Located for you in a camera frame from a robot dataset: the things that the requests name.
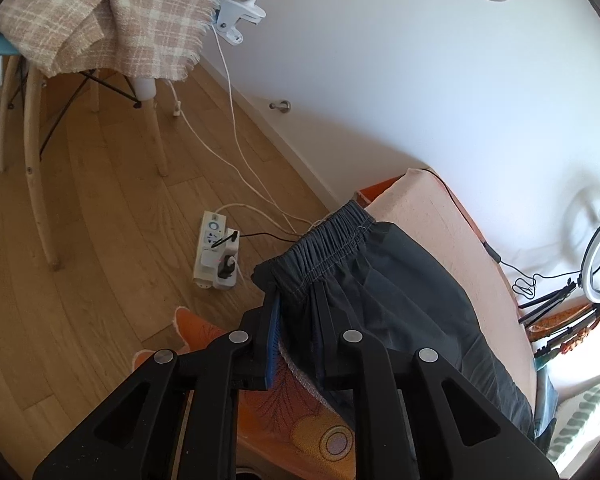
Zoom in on pink blanket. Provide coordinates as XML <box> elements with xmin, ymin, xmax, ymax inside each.
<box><xmin>364</xmin><ymin>167</ymin><xmax>540</xmax><ymax>408</ymax></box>

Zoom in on black power cable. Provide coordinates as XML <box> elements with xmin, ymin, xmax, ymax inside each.
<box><xmin>211</xmin><ymin>217</ymin><xmax>331</xmax><ymax>252</ymax></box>

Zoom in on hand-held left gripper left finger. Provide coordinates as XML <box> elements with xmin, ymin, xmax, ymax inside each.
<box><xmin>32</xmin><ymin>290</ymin><xmax>281</xmax><ymax>480</ymax></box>

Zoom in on white lamp cable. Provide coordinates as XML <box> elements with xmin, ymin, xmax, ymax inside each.
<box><xmin>212</xmin><ymin>22</ymin><xmax>331</xmax><ymax>233</ymax></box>

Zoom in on black ring light cable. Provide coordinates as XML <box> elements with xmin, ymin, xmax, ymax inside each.
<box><xmin>419</xmin><ymin>167</ymin><xmax>583</xmax><ymax>297</ymax></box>

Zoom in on orange floral bedcover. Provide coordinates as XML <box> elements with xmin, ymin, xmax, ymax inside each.
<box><xmin>132</xmin><ymin>175</ymin><xmax>512</xmax><ymax>480</ymax></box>

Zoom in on black tripod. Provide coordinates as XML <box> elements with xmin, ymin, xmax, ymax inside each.
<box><xmin>517</xmin><ymin>279</ymin><xmax>600</xmax><ymax>358</ymax></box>

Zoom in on white clamp lamp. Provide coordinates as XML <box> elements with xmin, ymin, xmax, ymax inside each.
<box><xmin>211</xmin><ymin>0</ymin><xmax>516</xmax><ymax>46</ymax></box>

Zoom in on white ring light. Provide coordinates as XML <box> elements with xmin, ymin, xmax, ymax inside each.
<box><xmin>579</xmin><ymin>213</ymin><xmax>600</xmax><ymax>304</ymax></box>

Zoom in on white power strip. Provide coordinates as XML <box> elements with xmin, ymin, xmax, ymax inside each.
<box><xmin>193</xmin><ymin>210</ymin><xmax>241</xmax><ymax>292</ymax></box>

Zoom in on dark grey pants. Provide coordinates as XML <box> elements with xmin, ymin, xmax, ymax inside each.
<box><xmin>251</xmin><ymin>200</ymin><xmax>537</xmax><ymax>442</ymax></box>

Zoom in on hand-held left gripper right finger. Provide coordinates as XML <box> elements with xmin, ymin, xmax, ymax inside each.
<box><xmin>312</xmin><ymin>283</ymin><xmax>561</xmax><ymax>480</ymax></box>

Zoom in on green striped white pillow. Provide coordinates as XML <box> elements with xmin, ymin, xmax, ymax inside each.
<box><xmin>546</xmin><ymin>372</ymin><xmax>600</xmax><ymax>467</ymax></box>

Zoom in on white cable with switch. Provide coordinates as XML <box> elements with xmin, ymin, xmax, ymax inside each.
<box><xmin>169</xmin><ymin>80</ymin><xmax>311</xmax><ymax>226</ymax></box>

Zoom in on wooden leg chair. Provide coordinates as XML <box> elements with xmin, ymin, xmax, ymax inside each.
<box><xmin>0</xmin><ymin>34</ymin><xmax>171</xmax><ymax>272</ymax></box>

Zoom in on beige plaid blanket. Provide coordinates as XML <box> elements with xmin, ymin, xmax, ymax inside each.
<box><xmin>0</xmin><ymin>0</ymin><xmax>241</xmax><ymax>82</ymax></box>

